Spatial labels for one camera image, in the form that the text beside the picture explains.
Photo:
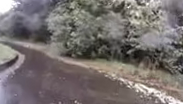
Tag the wet dark asphalt road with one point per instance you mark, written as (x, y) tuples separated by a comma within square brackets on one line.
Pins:
[(61, 88)]

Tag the wood of green trees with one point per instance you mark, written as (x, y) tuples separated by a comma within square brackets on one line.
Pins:
[(116, 27)]

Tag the leaf-strewn grass verge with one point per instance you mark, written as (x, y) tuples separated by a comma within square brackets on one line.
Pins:
[(143, 78)]

